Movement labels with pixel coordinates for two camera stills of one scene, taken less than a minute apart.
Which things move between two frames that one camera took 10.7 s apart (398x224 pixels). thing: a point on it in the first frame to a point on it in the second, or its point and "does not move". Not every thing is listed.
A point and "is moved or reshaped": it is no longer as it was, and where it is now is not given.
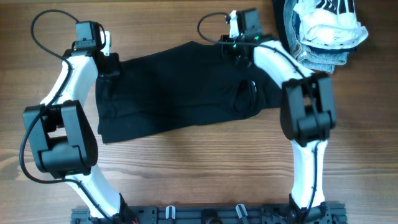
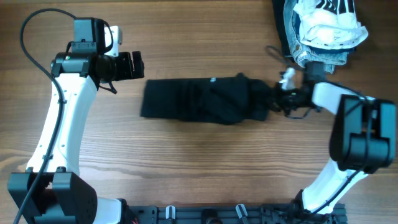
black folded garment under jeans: [278, 13] does not move
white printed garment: [331, 24] does not move
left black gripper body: [112, 68] to [119, 68]
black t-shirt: [194, 85] is moved or reshaped
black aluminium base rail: [209, 215] does not move
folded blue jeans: [311, 57] does not move
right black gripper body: [234, 49] to [287, 99]
